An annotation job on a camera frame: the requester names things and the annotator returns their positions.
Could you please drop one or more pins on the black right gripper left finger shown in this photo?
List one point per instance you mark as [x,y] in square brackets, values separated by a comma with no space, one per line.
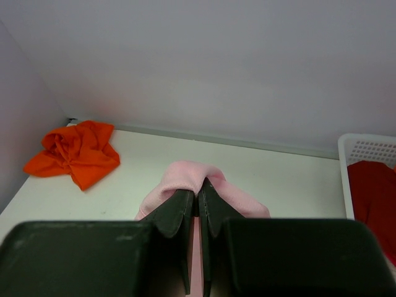
[97,258]

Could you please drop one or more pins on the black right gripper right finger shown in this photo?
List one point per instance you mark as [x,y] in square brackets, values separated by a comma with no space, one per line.
[287,257]

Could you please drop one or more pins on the dark red t shirt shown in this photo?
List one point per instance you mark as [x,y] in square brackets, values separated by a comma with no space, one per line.
[372,187]

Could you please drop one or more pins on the orange t shirt on table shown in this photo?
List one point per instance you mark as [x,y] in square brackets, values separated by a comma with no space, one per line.
[82,151]

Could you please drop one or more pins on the pink t shirt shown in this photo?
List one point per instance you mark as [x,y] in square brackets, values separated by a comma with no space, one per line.
[190,175]

